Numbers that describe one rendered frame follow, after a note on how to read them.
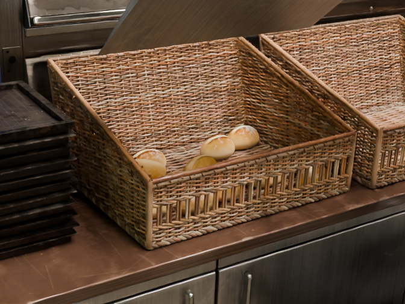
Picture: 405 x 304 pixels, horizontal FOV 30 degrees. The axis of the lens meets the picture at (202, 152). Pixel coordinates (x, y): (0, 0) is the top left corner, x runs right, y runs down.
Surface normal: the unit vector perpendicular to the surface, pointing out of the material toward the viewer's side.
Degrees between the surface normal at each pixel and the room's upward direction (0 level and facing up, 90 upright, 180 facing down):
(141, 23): 140
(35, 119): 0
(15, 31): 90
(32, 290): 0
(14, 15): 90
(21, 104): 0
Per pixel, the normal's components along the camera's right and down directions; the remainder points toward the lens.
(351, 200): 0.04, -0.92
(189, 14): 0.32, 0.93
